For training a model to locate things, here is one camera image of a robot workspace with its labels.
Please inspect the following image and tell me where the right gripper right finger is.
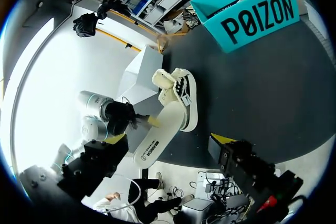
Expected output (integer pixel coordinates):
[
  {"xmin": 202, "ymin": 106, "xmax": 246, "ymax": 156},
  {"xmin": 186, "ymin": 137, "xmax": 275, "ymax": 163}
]
[{"xmin": 207, "ymin": 132, "xmax": 279, "ymax": 205}]

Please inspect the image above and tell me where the cream and black shoe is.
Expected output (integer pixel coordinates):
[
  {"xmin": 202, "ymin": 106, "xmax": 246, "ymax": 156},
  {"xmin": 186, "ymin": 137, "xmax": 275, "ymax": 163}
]
[{"xmin": 151, "ymin": 67, "xmax": 198, "ymax": 133}]

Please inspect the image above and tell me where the person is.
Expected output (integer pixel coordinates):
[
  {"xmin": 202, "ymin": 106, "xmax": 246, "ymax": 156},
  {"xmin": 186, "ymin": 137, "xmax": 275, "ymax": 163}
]
[{"xmin": 92, "ymin": 171, "xmax": 195, "ymax": 223}]

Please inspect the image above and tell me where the white shoebox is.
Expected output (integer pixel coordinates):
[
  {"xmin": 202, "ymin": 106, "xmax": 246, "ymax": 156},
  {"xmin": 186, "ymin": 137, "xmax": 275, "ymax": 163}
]
[{"xmin": 115, "ymin": 45, "xmax": 165, "ymax": 158}]

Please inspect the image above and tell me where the teal box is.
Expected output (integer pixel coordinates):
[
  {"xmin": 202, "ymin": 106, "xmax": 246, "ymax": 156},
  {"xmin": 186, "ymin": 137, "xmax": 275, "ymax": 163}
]
[{"xmin": 190, "ymin": 0, "xmax": 301, "ymax": 54}]

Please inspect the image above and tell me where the white cable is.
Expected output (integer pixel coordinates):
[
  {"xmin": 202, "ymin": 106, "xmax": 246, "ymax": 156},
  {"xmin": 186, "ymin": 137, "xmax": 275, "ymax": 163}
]
[{"xmin": 104, "ymin": 176, "xmax": 143, "ymax": 214}]

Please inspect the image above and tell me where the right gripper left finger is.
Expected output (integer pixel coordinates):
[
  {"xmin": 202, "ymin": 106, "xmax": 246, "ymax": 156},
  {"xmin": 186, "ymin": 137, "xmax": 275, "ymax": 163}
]
[{"xmin": 57, "ymin": 133, "xmax": 129, "ymax": 197}]

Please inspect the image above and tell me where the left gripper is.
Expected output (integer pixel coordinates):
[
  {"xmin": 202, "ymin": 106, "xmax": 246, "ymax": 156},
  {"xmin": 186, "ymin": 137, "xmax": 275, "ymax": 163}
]
[{"xmin": 104, "ymin": 101, "xmax": 160, "ymax": 136}]

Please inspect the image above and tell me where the white shoe insole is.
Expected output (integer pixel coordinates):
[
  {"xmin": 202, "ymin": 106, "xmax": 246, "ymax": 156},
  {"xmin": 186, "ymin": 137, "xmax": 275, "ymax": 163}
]
[{"xmin": 132, "ymin": 101, "xmax": 186, "ymax": 170}]

